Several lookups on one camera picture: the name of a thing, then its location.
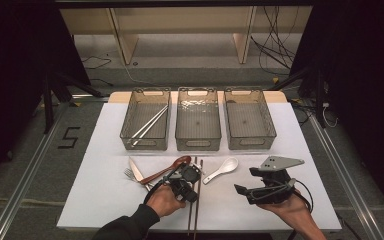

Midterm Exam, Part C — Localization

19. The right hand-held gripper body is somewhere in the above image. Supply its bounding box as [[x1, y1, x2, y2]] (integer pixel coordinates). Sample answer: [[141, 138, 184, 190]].
[[246, 155, 305, 205]]

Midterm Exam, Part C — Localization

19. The silver metal chopstick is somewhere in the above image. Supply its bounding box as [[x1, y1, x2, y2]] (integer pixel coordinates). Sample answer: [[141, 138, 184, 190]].
[[132, 108, 170, 148], [131, 104, 169, 139]]

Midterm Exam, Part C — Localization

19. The white ceramic spoon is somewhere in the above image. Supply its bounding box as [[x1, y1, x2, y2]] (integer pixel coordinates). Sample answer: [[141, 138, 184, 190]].
[[202, 157, 239, 185]]

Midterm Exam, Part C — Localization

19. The person's left hand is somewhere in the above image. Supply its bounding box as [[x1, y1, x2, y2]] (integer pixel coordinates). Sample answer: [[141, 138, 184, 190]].
[[146, 184, 188, 218]]

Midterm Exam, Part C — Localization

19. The brown wooden spoon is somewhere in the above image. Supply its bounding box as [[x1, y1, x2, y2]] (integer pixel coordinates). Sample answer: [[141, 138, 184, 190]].
[[139, 155, 193, 186]]

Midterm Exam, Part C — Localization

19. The hand-held gripper black cable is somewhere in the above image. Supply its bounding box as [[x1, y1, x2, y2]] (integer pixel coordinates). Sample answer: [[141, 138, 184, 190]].
[[291, 178, 314, 214], [143, 163, 184, 205]]

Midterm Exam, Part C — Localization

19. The bundle of black cables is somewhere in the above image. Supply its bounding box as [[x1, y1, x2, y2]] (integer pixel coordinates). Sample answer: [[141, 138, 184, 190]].
[[249, 6, 301, 76]]

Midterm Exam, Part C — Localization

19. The black curtain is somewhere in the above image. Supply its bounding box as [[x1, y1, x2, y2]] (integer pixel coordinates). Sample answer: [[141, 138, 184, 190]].
[[289, 0, 384, 221], [0, 0, 91, 194]]

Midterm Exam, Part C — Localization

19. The translucent grey plastic bin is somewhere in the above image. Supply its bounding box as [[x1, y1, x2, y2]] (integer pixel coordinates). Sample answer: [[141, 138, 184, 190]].
[[119, 87, 173, 152], [174, 86, 222, 152], [223, 86, 278, 151]]

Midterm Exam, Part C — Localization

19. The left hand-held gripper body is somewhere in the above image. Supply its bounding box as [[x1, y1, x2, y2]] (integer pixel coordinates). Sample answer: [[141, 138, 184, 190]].
[[168, 163, 204, 191]]

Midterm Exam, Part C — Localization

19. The light wooden bench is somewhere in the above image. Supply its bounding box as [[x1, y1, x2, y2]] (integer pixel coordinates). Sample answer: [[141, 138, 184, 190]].
[[59, 6, 314, 66]]

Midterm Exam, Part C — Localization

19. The person's right hand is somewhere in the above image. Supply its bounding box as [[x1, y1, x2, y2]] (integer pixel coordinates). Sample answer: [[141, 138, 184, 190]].
[[258, 191, 313, 231]]

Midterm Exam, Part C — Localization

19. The brown wooden chopstick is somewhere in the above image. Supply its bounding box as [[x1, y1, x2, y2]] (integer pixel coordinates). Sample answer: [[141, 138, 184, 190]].
[[187, 156, 198, 237], [193, 159, 204, 240]]

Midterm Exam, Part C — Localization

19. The thin black floor cable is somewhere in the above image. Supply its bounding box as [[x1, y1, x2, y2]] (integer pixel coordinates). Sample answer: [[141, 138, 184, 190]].
[[81, 54, 114, 88]]

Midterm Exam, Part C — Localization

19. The white looped cable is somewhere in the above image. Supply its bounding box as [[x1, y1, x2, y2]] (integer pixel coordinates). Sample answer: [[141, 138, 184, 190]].
[[322, 102, 339, 128]]

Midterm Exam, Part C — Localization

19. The black tripod stand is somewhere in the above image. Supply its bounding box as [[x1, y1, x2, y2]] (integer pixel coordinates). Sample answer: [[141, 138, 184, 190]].
[[268, 64, 328, 129], [41, 71, 104, 134]]

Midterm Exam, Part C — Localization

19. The silver fork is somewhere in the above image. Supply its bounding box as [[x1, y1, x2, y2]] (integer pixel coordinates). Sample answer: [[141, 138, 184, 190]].
[[123, 167, 154, 188]]

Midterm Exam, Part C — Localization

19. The left hand-held gripper black cable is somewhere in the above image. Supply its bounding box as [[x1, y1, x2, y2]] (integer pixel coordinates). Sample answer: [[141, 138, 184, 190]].
[[143, 163, 184, 205]]

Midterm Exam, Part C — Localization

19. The right hand-held gripper black cable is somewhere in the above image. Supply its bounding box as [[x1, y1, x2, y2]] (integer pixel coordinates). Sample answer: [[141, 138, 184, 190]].
[[291, 178, 314, 214]]

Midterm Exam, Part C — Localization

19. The thin white floor cable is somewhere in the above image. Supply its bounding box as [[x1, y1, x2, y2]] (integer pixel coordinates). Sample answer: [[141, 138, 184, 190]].
[[123, 63, 154, 86]]

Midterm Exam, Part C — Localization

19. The white table mat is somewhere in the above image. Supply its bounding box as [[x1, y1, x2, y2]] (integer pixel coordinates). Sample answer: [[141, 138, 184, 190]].
[[56, 102, 343, 232]]

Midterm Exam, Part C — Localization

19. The short aluminium floor rail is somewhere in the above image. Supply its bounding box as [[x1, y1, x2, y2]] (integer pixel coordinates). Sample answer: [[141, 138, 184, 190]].
[[71, 94, 109, 103]]

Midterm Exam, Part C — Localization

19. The silver table knife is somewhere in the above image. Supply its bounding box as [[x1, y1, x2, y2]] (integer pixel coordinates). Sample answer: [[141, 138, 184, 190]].
[[128, 156, 154, 193]]

